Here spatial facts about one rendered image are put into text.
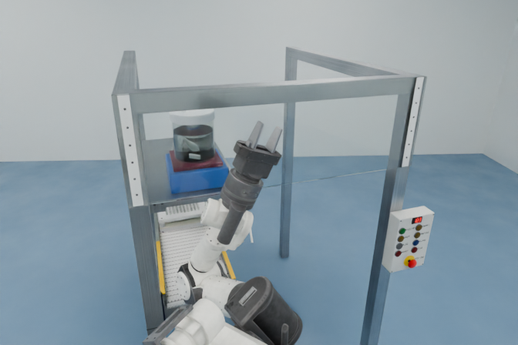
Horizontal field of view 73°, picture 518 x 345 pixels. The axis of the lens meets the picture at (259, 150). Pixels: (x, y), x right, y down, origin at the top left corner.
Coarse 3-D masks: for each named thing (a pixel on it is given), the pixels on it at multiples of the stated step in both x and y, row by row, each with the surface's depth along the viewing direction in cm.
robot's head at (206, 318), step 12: (204, 300) 63; (192, 312) 61; (204, 312) 61; (216, 312) 62; (180, 324) 59; (192, 324) 59; (204, 324) 59; (216, 324) 61; (180, 336) 57; (192, 336) 57; (204, 336) 59; (216, 336) 62
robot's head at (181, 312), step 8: (176, 312) 61; (184, 312) 59; (168, 320) 59; (176, 320) 57; (160, 328) 58; (168, 328) 56; (152, 336) 56; (160, 336) 55; (144, 344) 56; (152, 344) 54; (160, 344) 54; (168, 344) 55
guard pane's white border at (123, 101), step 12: (420, 84) 123; (120, 96) 94; (120, 108) 95; (132, 120) 97; (132, 132) 98; (408, 132) 129; (132, 144) 99; (408, 144) 131; (132, 156) 101; (408, 156) 133; (132, 168) 102; (132, 180) 103; (132, 192) 104
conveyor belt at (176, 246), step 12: (192, 228) 177; (204, 228) 178; (168, 240) 168; (180, 240) 168; (192, 240) 168; (168, 252) 160; (180, 252) 160; (192, 252) 160; (168, 264) 152; (180, 264) 152; (168, 276) 145; (168, 288) 139; (168, 300) 134; (180, 300) 135
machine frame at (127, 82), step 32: (128, 64) 147; (288, 64) 223; (320, 64) 184; (352, 64) 155; (288, 192) 258; (384, 192) 144; (288, 224) 268; (384, 224) 146; (288, 256) 280; (384, 288) 158; (160, 320) 125
